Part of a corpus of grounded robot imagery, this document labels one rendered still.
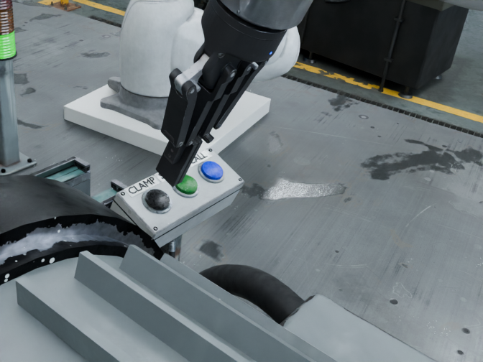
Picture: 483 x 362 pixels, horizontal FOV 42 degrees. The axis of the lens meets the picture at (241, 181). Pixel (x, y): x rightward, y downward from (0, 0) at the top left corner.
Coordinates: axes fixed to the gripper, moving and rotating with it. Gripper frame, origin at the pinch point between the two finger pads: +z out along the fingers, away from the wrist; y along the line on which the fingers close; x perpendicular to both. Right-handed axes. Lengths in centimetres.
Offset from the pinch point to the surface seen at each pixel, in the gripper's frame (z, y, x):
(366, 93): 144, -294, -57
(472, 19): 150, -528, -74
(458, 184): 28, -84, 22
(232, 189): 8.1, -10.7, 3.6
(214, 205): 9.6, -7.9, 3.6
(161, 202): 7.2, 0.2, 0.8
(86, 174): 32.4, -13.5, -20.9
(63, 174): 32.6, -10.3, -22.8
